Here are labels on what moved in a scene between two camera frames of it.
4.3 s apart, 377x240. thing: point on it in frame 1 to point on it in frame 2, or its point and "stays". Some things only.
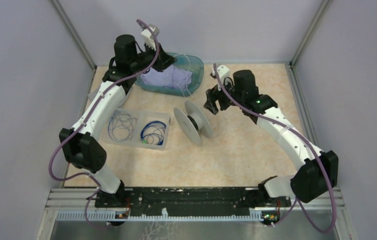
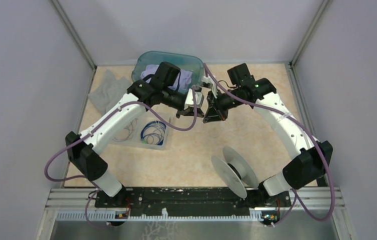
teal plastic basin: [187, 61] stays
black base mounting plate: [184, 200] stays
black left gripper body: [145, 59] to [184, 111]
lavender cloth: [173, 77] stays
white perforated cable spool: [193, 122] to [236, 171]
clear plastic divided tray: [145, 129] stays
